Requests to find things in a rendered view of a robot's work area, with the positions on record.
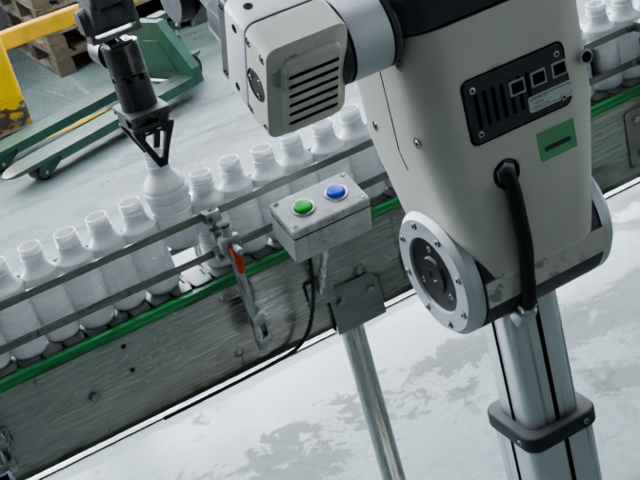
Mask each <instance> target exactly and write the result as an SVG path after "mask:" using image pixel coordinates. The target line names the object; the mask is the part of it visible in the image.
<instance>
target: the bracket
mask: <svg viewBox="0 0 640 480"><path fill-rule="evenodd" d="M632 23H634V24H635V27H636V30H635V31H636V32H640V18H639V19H636V20H634V21H632ZM200 213H201V215H202V218H203V223H205V224H206V225H207V226H211V225H212V228H211V229H209V231H210V237H211V239H212V240H213V241H214V242H215V243H218V246H216V247H213V248H211V249H212V250H213V252H214V255H215V257H214V258H215V259H216V260H217V261H219V262H220V263H221V262H223V261H226V260H228V259H229V260H230V262H231V265H232V268H233V271H234V274H235V277H236V280H237V283H238V287H239V289H240V292H241V295H242V298H243V301H244V304H245V307H246V310H247V313H248V319H249V322H250V324H251V327H252V330H253V333H254V336H255V337H254V339H255V343H256V345H257V347H258V349H259V351H260V354H261V355H267V354H269V353H270V350H269V347H270V346H272V345H273V340H274V336H273V334H270V331H269V328H268V325H267V319H266V318H267V317H268V315H267V313H266V312H265V311H262V310H260V309H259V308H258V307H255V305H254V301H253V300H255V295H254V292H253V289H252V286H251V284H248V280H247V277H246V274H245V265H244V262H243V258H242V255H243V254H244V252H245V251H244V249H243V245H242V242H241V239H240V235H239V233H238V232H236V231H235V230H233V231H231V229H230V223H228V222H225V223H222V224H220V225H218V226H217V225H216V223H217V222H220V221H222V216H221V213H220V210H219V209H218V208H216V207H215V206H212V207H210V208H207V209H205V210H201V211H200ZM193 250H194V253H195V256H196V257H197V256H199V255H202V251H201V247H200V244H199V245H197V246H195V247H193ZM262 324H263V326H264V329H265V330H263V329H262V326H261V325H262ZM11 442H12V441H11V439H10V436H9V433H8V431H7V429H6V427H3V428H1V429H0V471H1V472H2V473H4V472H6V471H8V470H12V472H14V471H16V470H18V468H17V467H18V465H19V464H20V463H19V461H18V459H17V457H16V458H14V457H12V454H11V452H10V443H11ZM4 449H5V452H4ZM6 455H7V456H6Z"/></svg>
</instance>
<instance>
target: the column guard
mask: <svg viewBox="0 0 640 480"><path fill-rule="evenodd" d="M29 123H32V124H33V123H35V122H34V121H32V119H31V117H30V112H29V110H28V107H27V105H26V102H25V99H24V97H23V94H22V91H21V90H20V87H19V85H18V82H17V79H16V77H15V74H14V72H13V69H12V66H11V64H10V60H9V58H8V55H7V53H6V50H5V47H4V45H3V42H2V40H1V37H0V135H1V134H3V133H6V132H8V131H11V130H15V129H17V128H20V127H22V126H25V125H27V124H29Z"/></svg>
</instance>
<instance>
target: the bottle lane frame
mask: <svg viewBox="0 0 640 480"><path fill-rule="evenodd" d="M638 107H640V84H639V85H636V86H634V87H632V88H626V90H625V91H622V92H620V93H618V94H616V95H610V98H608V99H606V100H604V101H602V102H600V103H595V102H594V105H593V106H591V107H590V136H591V176H592V178H593V179H594V180H595V182H596V183H597V185H598V187H599V188H600V190H601V191H602V193H603V195H604V194H606V193H608V192H610V191H612V190H615V189H617V188H619V187H621V186H623V185H625V184H627V183H628V182H630V181H632V180H634V179H636V178H638V177H640V163H639V164H637V165H634V166H633V165H632V164H631V163H630V154H629V147H628V140H627V135H626V128H625V121H624V115H625V113H626V112H629V111H631V110H634V109H636V108H638ZM386 197H387V198H388V201H386V202H383V203H381V204H379V205H377V206H375V207H373V206H370V217H371V230H368V231H366V232H364V233H361V234H359V235H357V236H355V237H353V238H351V239H350V240H348V241H345V242H343V243H341V244H339V245H337V246H335V247H333V248H331V249H328V252H329V261H328V269H327V274H329V273H330V275H331V279H332V282H333V285H334V286H335V287H336V286H338V285H341V284H343V283H345V282H347V281H349V280H351V279H352V278H354V277H356V276H358V275H360V274H362V273H364V272H369V273H371V274H373V275H375V276H377V277H378V281H379V285H380V289H381V291H382V295H383V299H384V303H386V302H388V301H389V300H391V299H393V298H395V297H397V296H399V295H401V294H403V293H405V292H407V291H409V290H412V289H413V286H412V284H411V281H410V279H409V277H408V275H407V273H406V269H405V266H404V263H403V259H402V255H401V251H400V244H399V234H400V229H401V226H402V223H403V220H404V218H405V216H406V213H405V211H404V209H403V207H402V205H401V202H400V200H399V198H398V196H395V197H393V198H390V197H388V196H386ZM272 250H273V254H271V255H268V256H266V257H264V258H262V259H260V260H257V259H254V258H252V260H253V263H251V264H249V265H247V266H245V274H246V277H247V280H248V284H251V286H252V289H253V292H254V295H255V300H253V301H254V305H255V307H258V308H259V309H260V310H262V311H265V312H266V313H267V315H268V317H267V318H266V319H267V325H268V328H269V331H270V334H273V336H274V340H273V345H272V346H270V347H269V350H270V353H269V354H267V355H261V354H260V351H259V349H258V347H257V345H256V343H255V339H254V337H255V336H254V333H253V330H252V327H251V324H250V322H249V319H248V313H247V310H246V307H245V304H244V301H243V298H242V295H241V292H240V289H239V287H238V283H237V280H236V277H235V274H234V271H233V272H231V273H229V274H227V275H225V276H223V277H221V278H215V277H213V276H212V280H213V281H212V282H210V283H208V284H206V285H204V286H202V287H200V288H196V287H194V286H192V287H191V288H192V291H190V292H188V293H186V294H184V295H181V296H179V297H174V296H171V301H169V302H167V303H165V304H163V305H161V306H159V307H157V308H155V307H154V306H152V305H150V310H149V311H147V312H145V313H142V314H140V315H138V316H136V317H132V316H131V315H130V316H129V320H128V321H126V322H124V323H122V324H120V325H117V326H115V327H111V326H109V325H108V326H107V328H108V329H107V330H105V331H103V332H101V333H99V334H97V335H95V336H92V337H89V336H87V335H86V337H85V338H86V340H85V341H83V342H81V343H78V344H76V345H74V346H72V347H70V348H68V347H66V346H65V345H64V347H63V350H62V351H60V352H58V353H56V354H54V355H52V356H50V357H48V358H46V357H44V356H43V355H42V357H40V358H41V361H39V362H37V363H35V364H33V365H31V366H28V367H26V368H24V369H23V368H21V367H20V366H19V368H18V371H17V372H15V373H13V374H11V375H9V376H7V377H4V378H2V379H0V415H1V418H2V420H0V429H1V428H3V427H6V429H7V431H8V433H9V436H10V439H11V441H12V442H11V443H10V452H11V454H12V457H14V458H16V457H17V459H18V461H19V463H20V464H19V465H18V467H17V468H18V470H16V471H14V472H13V473H14V475H15V478H16V480H27V479H29V478H31V477H32V476H34V475H36V474H38V473H41V472H43V471H45V470H48V469H50V468H52V467H54V466H56V465H58V464H60V463H62V462H64V461H66V460H68V459H70V458H72V457H73V456H75V455H77V454H79V453H81V452H83V451H85V450H88V449H90V448H92V447H94V446H96V445H98V444H100V443H102V442H104V441H106V440H108V439H110V438H112V437H113V436H115V435H117V434H120V433H122V432H124V431H126V430H129V429H131V428H133V427H135V426H137V425H139V424H141V423H143V422H145V421H147V420H149V419H151V418H152V417H154V416H156V415H158V414H160V413H162V412H164V411H166V410H169V409H171V408H173V407H175V406H177V405H179V404H181V403H183V402H185V401H187V400H189V399H191V398H192V397H194V396H196V395H198V394H201V393H203V392H205V391H207V390H210V389H212V388H214V387H216V386H218V385H220V384H222V383H224V382H226V381H228V380H230V379H231V378H233V377H235V376H237V375H239V374H241V373H243V372H245V371H247V370H250V369H252V368H254V367H256V366H258V365H260V364H262V363H264V362H266V361H268V360H270V359H271V358H273V357H275V356H277V355H280V354H282V353H284V352H286V351H288V350H291V349H293V348H295V347H296V346H297V345H298V344H299V343H300V341H301V340H302V338H303V337H304V335H305V333H306V330H307V328H308V325H309V321H310V308H311V306H310V300H309V298H308V295H307V291H306V288H305V285H307V284H308V283H310V267H309V261H308V259H307V260H305V261H303V262H301V263H296V262H295V261H294V260H293V258H292V257H291V256H290V255H289V253H288V252H287V251H286V250H285V249H281V250H274V249H272ZM335 327H336V326H335V322H334V319H333V315H332V312H331V309H330V303H328V304H326V305H324V306H322V307H320V308H318V309H315V313H314V319H313V324H312V327H311V330H310V334H309V336H308V338H307V340H306V341H305V342H307V341H309V340H311V339H312V338H314V337H316V336H318V335H320V334H322V333H324V332H326V331H328V330H331V329H333V328H335Z"/></svg>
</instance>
